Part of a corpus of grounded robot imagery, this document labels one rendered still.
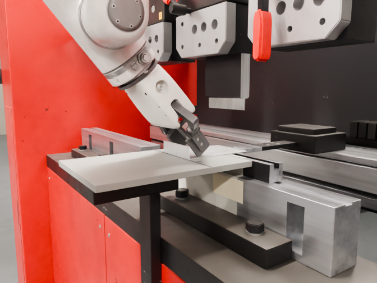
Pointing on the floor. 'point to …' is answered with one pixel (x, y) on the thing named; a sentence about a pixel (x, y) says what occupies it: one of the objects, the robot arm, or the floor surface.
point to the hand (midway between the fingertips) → (188, 141)
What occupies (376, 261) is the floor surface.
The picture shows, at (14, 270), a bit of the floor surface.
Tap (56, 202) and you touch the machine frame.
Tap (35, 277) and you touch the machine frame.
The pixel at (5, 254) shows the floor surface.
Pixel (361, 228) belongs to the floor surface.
